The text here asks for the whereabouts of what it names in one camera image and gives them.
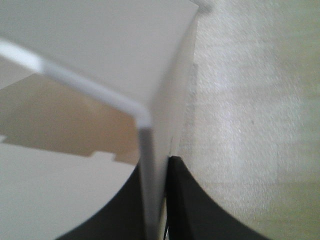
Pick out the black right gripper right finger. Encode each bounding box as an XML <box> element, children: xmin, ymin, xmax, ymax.
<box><xmin>165</xmin><ymin>156</ymin><xmax>266</xmax><ymax>240</ymax></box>

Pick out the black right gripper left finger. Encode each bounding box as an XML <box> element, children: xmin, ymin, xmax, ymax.
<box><xmin>58</xmin><ymin>165</ymin><xmax>145</xmax><ymax>240</ymax></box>

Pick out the white plastic trash bin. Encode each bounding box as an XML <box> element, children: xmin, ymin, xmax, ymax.
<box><xmin>0</xmin><ymin>0</ymin><xmax>199</xmax><ymax>240</ymax></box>

